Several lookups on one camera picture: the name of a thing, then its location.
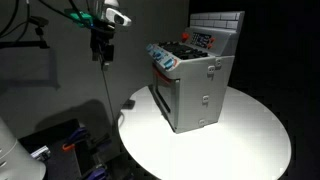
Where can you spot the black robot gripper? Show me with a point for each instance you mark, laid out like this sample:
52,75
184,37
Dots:
101,33

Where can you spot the large red stove knob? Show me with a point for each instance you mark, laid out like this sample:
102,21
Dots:
184,36

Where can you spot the purple clamp with orange tip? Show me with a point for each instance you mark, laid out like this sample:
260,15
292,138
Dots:
78,135

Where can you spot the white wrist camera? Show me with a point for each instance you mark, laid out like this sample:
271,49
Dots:
113,14

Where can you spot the camera on black stand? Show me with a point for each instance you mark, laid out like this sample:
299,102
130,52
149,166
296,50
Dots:
39,22

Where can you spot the round white table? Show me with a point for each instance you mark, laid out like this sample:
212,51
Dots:
247,143

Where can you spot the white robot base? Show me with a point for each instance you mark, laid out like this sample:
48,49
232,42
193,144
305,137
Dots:
16,163

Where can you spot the teal wrist connector mount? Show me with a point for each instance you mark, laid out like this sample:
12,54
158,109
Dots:
82,19

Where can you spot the grey toy stove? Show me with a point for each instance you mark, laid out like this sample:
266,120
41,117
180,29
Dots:
189,80

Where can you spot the silver metal clamp piece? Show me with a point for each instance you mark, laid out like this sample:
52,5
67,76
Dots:
42,154

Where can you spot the purple clamp lower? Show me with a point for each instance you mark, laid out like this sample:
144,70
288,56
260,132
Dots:
96,174

